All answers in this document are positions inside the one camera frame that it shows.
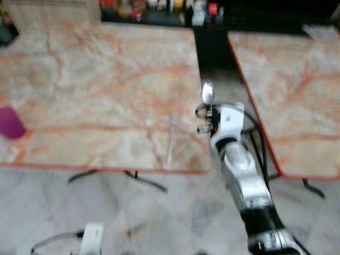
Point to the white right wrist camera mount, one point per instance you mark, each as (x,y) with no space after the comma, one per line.
(231,119)

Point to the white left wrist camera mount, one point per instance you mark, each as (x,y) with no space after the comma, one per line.
(92,239)

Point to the black shelf with small items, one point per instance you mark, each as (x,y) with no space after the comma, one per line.
(154,16)

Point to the small red box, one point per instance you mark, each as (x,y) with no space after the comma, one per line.
(213,9)

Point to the silver metal spoon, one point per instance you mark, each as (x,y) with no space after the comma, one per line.
(207,91)

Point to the white bottle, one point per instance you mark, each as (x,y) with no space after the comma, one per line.
(198,13)

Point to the magenta plastic cup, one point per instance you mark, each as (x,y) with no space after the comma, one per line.
(10,123)

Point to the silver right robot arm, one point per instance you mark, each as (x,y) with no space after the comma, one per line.
(247,180)

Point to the beige woven panel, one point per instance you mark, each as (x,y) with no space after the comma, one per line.
(53,13)

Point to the white flat packet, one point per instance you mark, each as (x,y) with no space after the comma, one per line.
(321,32)

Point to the black metal table legs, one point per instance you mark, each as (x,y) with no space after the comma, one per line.
(313,189)
(146,181)

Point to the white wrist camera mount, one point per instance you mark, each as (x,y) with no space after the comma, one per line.
(92,239)
(231,119)

